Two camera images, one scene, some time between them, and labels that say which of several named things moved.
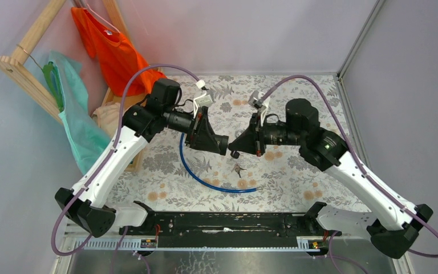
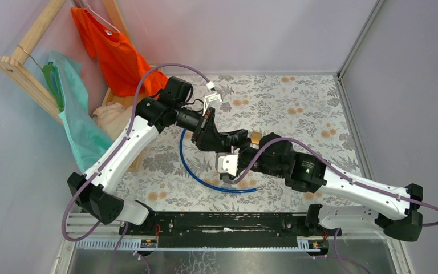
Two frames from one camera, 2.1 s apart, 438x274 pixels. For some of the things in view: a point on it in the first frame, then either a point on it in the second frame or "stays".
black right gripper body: [270, 133] → [248, 153]
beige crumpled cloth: [108, 117] stays
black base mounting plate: [227, 230] stays
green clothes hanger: [55, 82] stays
